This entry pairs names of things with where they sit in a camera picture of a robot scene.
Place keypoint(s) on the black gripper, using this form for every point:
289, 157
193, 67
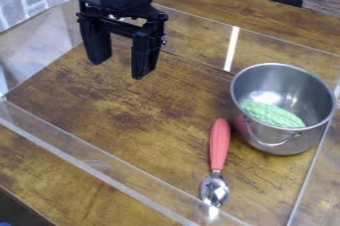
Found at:
100, 13

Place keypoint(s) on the pink handled metal spoon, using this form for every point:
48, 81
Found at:
213, 189

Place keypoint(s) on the green knitted toy vegetable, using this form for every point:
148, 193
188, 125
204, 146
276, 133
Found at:
272, 115

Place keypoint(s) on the stainless steel pot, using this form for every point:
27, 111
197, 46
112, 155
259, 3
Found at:
292, 89

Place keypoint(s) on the clear acrylic enclosure wall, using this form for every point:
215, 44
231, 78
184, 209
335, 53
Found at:
101, 150

